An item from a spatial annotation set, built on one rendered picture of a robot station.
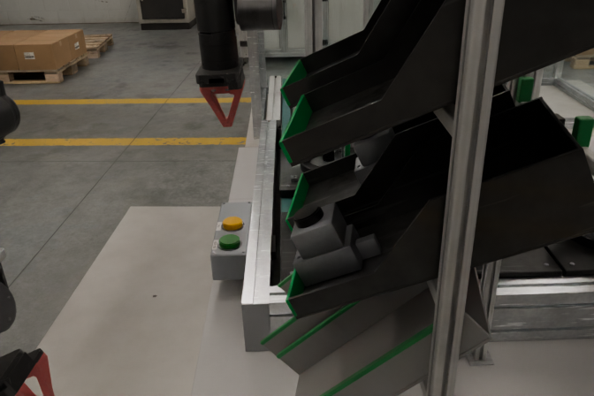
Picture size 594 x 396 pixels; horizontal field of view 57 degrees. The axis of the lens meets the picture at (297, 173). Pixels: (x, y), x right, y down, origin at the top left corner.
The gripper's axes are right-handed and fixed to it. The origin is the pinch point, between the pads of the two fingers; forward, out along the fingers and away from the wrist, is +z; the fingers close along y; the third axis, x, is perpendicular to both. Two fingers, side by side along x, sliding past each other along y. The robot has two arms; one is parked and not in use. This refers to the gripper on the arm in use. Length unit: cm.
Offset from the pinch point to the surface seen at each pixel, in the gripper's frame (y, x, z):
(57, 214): 196, 130, 119
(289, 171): 37.3, -8.7, 26.6
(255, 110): 87, 2, 27
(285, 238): 6.7, -7.9, 26.7
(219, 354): -12.2, 4.0, 37.5
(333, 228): -39.0, -14.3, -2.3
